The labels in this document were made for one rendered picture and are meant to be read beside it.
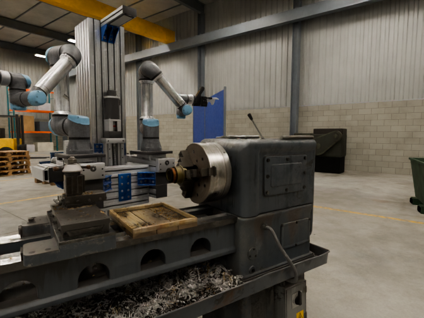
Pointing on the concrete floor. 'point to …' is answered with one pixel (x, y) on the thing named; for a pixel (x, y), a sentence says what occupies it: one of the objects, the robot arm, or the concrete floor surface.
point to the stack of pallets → (14, 163)
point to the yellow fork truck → (9, 144)
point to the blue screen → (210, 118)
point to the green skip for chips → (417, 166)
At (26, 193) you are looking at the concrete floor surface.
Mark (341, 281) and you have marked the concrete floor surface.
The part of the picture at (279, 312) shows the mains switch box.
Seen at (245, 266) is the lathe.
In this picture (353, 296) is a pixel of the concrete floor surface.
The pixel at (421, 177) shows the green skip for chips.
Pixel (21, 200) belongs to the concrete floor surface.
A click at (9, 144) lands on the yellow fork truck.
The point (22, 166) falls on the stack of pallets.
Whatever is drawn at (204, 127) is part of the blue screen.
